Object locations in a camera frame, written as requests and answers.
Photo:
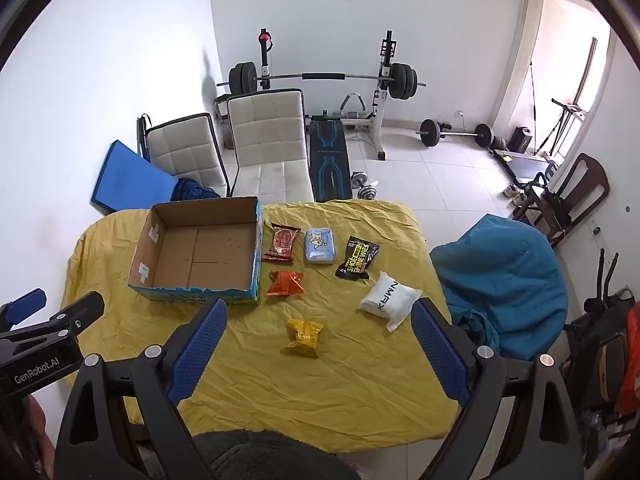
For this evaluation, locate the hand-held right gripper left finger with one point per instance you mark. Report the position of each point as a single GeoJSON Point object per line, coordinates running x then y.
{"type": "Point", "coordinates": [197, 355]}

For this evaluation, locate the white soft packet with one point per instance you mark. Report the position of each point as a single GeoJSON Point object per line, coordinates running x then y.
{"type": "Point", "coordinates": [390, 301]}

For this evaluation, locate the yellow snack packet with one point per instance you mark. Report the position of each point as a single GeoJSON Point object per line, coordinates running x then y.
{"type": "Point", "coordinates": [304, 338]}

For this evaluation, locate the pair of shoes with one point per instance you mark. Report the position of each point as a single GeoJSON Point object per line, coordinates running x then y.
{"type": "Point", "coordinates": [514, 194]}

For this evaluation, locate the orange snack packet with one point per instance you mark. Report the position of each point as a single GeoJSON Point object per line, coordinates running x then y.
{"type": "Point", "coordinates": [285, 284]}

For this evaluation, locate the black weight bench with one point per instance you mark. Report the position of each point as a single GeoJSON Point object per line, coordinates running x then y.
{"type": "Point", "coordinates": [327, 160]}

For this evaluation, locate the light blue tissue pack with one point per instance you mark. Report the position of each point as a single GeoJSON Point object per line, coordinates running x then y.
{"type": "Point", "coordinates": [320, 246]}

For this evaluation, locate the dark wooden chair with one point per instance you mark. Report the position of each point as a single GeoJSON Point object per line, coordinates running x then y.
{"type": "Point", "coordinates": [585, 180]}

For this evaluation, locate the red bag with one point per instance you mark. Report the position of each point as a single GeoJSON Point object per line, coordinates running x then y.
{"type": "Point", "coordinates": [630, 365]}

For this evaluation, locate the black bin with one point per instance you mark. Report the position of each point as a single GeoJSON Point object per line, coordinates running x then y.
{"type": "Point", "coordinates": [521, 140]}

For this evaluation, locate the blue folded mat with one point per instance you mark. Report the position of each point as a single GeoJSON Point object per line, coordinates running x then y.
{"type": "Point", "coordinates": [125, 180]}

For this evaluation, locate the exercise machine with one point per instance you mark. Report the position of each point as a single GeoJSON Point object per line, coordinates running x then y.
{"type": "Point", "coordinates": [570, 112]}

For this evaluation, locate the red snack packet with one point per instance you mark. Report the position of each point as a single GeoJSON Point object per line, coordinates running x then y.
{"type": "Point", "coordinates": [281, 242]}

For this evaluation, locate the dark blue cloth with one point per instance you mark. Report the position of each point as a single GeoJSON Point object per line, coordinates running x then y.
{"type": "Point", "coordinates": [192, 191]}

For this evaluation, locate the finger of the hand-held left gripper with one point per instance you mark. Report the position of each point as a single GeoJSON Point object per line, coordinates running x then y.
{"type": "Point", "coordinates": [25, 305]}
{"type": "Point", "coordinates": [80, 310]}

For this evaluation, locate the short barbell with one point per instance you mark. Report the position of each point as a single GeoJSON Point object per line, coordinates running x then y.
{"type": "Point", "coordinates": [431, 132]}

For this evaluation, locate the barbell with black plates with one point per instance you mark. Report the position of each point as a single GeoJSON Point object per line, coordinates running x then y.
{"type": "Point", "coordinates": [325, 76]}

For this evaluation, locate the blue beanbag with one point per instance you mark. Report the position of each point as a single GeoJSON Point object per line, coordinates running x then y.
{"type": "Point", "coordinates": [505, 280]}

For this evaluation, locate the white barbell rack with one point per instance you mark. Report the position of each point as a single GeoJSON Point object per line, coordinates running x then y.
{"type": "Point", "coordinates": [382, 110]}

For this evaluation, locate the black bag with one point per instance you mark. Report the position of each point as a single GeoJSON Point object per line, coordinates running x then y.
{"type": "Point", "coordinates": [595, 350]}

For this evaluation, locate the white padded chair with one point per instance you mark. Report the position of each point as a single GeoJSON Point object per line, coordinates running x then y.
{"type": "Point", "coordinates": [267, 135]}
{"type": "Point", "coordinates": [185, 152]}

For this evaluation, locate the yellow tablecloth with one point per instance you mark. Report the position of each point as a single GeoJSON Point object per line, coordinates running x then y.
{"type": "Point", "coordinates": [310, 400]}

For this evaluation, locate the chrome dumbbell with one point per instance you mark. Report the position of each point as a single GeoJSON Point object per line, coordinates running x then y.
{"type": "Point", "coordinates": [359, 179]}
{"type": "Point", "coordinates": [369, 191]}

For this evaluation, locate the cardboard box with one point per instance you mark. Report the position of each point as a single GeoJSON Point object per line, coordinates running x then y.
{"type": "Point", "coordinates": [200, 255]}

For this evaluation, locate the black wipes packet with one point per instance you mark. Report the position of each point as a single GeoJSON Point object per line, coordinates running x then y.
{"type": "Point", "coordinates": [357, 258]}

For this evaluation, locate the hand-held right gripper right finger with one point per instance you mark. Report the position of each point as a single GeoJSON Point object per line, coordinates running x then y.
{"type": "Point", "coordinates": [440, 355]}

